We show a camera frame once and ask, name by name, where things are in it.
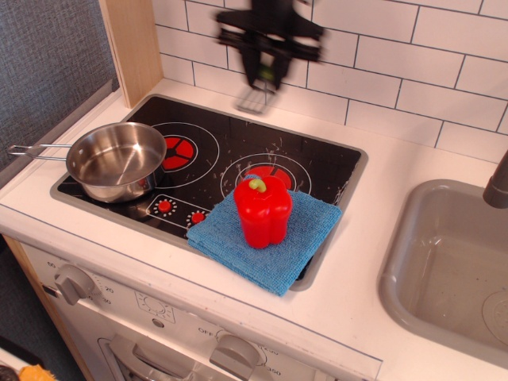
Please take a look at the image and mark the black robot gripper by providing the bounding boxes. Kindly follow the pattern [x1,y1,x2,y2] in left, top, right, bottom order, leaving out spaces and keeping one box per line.
[216,1,325,90]

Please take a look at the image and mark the wooden side panel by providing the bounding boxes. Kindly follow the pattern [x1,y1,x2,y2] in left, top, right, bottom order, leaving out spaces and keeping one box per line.
[99,0,164,109]

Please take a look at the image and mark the black toy stove top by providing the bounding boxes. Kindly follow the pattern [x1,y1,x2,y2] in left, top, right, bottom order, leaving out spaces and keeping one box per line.
[51,94,368,248]

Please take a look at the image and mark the orange black object corner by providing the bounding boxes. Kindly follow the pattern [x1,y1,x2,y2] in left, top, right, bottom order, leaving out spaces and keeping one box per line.
[1,365,56,381]

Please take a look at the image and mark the blue folded cloth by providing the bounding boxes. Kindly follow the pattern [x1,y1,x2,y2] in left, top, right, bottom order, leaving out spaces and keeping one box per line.
[187,175,342,296]

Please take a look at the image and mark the grey oven knob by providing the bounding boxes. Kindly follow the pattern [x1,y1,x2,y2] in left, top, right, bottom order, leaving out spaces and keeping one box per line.
[55,264,95,306]
[210,335,260,380]

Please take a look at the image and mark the grey right oven knob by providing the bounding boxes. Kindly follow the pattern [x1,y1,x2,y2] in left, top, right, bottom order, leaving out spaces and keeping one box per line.
[210,335,260,380]

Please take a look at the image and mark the grey toy sink basin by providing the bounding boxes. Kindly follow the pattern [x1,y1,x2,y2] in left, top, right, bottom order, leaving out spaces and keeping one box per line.
[379,179,507,368]

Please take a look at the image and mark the grey left oven knob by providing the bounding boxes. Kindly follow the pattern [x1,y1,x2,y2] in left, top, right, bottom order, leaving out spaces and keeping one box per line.
[55,264,95,306]

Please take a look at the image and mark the red toy bell pepper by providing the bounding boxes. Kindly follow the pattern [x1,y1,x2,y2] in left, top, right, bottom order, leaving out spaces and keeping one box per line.
[233,175,293,249]

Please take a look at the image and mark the grey faucet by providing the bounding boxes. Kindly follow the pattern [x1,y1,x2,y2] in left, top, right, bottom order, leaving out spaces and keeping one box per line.
[483,152,508,209]

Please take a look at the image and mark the stainless steel pot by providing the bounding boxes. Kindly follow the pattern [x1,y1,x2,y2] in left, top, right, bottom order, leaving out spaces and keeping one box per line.
[7,122,167,203]

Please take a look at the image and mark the green handled grey spatula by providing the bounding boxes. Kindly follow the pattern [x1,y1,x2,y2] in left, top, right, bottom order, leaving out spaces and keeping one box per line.
[235,64,276,115]

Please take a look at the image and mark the grey oven door handle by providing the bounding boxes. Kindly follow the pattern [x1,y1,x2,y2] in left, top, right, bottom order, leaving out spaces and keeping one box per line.
[109,335,223,380]

